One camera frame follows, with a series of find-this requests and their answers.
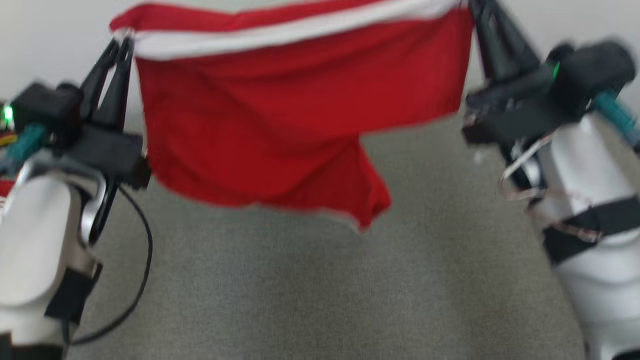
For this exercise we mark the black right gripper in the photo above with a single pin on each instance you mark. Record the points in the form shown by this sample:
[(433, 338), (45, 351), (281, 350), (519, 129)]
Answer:
[(515, 107)]

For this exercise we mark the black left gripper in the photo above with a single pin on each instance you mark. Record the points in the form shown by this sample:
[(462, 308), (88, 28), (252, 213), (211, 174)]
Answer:
[(110, 155)]

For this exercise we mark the red shorts with white stripe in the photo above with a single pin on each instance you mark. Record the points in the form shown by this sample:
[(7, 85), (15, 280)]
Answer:
[(275, 125)]

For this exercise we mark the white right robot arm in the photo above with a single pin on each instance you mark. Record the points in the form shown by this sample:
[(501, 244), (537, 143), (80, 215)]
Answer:
[(575, 160)]

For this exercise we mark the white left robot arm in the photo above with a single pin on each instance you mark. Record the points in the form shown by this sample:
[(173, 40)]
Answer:
[(35, 235)]

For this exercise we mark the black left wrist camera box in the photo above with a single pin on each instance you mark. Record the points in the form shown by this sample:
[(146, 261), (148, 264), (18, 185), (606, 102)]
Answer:
[(45, 107)]

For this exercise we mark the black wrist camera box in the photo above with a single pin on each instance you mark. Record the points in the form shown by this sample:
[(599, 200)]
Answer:
[(45, 107), (595, 70)]

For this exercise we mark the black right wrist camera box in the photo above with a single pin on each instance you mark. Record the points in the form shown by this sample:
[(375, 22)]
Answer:
[(595, 70)]

